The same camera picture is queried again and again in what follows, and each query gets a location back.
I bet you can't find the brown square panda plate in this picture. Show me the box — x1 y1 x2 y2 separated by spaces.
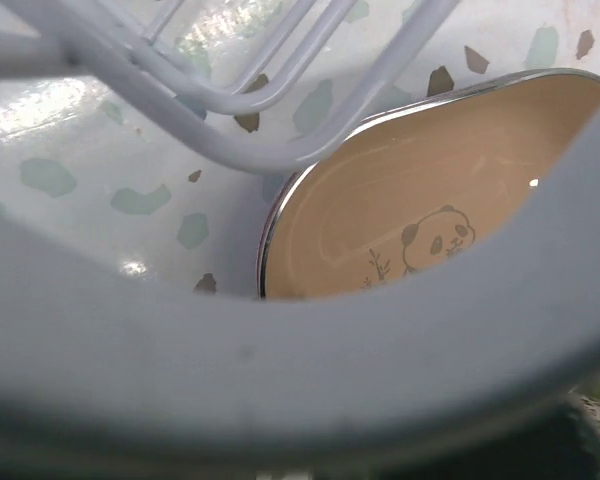
257 69 600 300

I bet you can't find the white wire dish rack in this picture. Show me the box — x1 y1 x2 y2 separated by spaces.
0 0 600 471

